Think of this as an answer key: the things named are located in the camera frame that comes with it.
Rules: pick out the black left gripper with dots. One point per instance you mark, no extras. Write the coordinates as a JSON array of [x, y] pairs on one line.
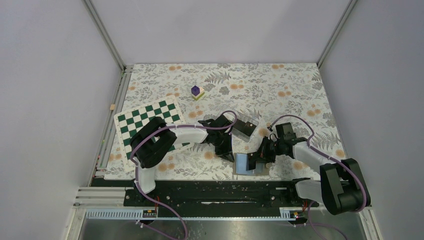
[[226, 152]]

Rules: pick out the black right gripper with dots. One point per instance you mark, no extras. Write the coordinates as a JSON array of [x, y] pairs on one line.
[[263, 154]]

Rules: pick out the grey card holder wallet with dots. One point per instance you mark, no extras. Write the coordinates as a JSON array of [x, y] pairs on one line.
[[241, 166]]

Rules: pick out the clear acrylic card tray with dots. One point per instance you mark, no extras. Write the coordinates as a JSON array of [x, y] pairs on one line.
[[245, 118]]

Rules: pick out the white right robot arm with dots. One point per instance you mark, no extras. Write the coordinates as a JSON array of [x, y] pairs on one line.
[[341, 187]]

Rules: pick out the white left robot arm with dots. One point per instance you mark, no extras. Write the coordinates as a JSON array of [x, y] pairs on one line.
[[151, 144]]

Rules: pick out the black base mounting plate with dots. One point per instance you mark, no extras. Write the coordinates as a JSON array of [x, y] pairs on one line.
[[232, 194]]

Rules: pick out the floral table cloth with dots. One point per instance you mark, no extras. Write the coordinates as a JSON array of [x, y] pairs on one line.
[[262, 92]]

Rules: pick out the purple yellow cube stack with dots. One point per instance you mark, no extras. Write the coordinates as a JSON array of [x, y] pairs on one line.
[[197, 92]]

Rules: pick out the green white chessboard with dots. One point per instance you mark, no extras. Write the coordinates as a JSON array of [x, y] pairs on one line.
[[130, 121]]

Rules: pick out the grey slotted cable duct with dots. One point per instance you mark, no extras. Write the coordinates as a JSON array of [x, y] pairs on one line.
[[199, 213]]

